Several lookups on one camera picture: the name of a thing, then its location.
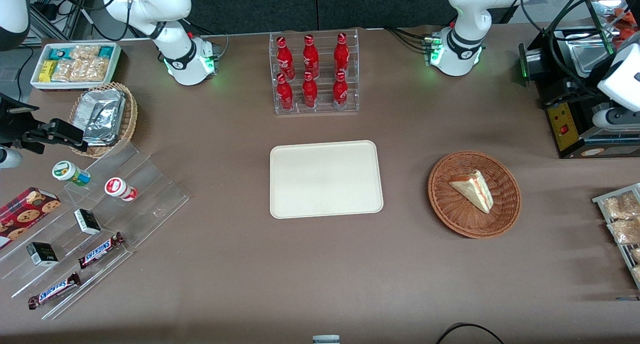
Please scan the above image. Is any green lid yogurt bottle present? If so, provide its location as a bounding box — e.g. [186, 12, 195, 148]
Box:
[52, 160, 92, 187]

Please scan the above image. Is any red cola bottle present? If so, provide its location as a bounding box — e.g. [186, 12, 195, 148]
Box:
[302, 71, 319, 109]
[276, 73, 295, 112]
[334, 32, 351, 78]
[276, 36, 295, 81]
[302, 34, 320, 80]
[332, 71, 349, 110]

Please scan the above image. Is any brown round wicker basket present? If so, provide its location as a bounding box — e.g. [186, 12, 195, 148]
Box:
[427, 150, 522, 240]

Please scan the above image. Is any silver foil packet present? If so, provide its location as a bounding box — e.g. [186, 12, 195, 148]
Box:
[80, 88, 126, 147]

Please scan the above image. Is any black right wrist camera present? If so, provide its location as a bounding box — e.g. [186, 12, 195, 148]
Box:
[0, 94, 42, 155]

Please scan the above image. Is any clear acrylic stepped display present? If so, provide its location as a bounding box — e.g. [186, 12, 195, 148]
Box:
[0, 142, 190, 321]

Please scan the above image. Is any black food warmer machine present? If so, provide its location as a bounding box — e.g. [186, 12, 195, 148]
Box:
[517, 0, 640, 160]

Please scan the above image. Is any small black box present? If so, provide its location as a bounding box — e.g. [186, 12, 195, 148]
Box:
[26, 241, 60, 267]
[73, 208, 103, 236]

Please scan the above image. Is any triangle sandwich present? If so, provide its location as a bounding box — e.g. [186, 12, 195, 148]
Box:
[448, 169, 495, 215]

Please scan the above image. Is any light wicker basket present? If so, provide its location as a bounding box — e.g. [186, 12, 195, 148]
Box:
[67, 82, 139, 159]

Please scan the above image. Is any tray of packaged snacks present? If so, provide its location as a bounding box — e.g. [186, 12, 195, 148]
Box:
[592, 182, 640, 290]

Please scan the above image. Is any clear cracker pack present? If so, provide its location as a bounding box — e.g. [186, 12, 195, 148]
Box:
[71, 58, 110, 83]
[70, 44, 101, 61]
[51, 60, 76, 83]

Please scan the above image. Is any red lid yogurt bottle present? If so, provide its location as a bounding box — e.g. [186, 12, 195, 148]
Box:
[104, 177, 138, 202]

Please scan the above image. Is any white plastic snack bin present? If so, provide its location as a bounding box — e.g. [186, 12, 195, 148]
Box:
[30, 42, 123, 91]

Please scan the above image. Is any snickers bar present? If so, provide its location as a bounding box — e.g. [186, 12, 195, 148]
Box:
[27, 272, 82, 311]
[78, 232, 125, 270]

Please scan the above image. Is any clear snack bag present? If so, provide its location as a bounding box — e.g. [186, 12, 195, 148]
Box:
[607, 217, 640, 245]
[602, 192, 640, 220]

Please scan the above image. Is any clear acrylic bottle rack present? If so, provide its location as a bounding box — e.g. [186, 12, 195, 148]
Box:
[269, 28, 360, 116]

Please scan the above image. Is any cream plastic tray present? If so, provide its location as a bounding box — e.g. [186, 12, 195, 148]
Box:
[269, 140, 384, 220]

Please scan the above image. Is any aluminium frame with cables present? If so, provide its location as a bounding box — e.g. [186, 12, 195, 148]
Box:
[29, 0, 128, 41]

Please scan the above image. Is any black floor cable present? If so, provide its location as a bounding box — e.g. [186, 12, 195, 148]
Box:
[435, 322, 506, 344]

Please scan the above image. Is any red cookie box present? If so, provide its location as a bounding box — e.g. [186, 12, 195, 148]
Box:
[0, 186, 62, 250]

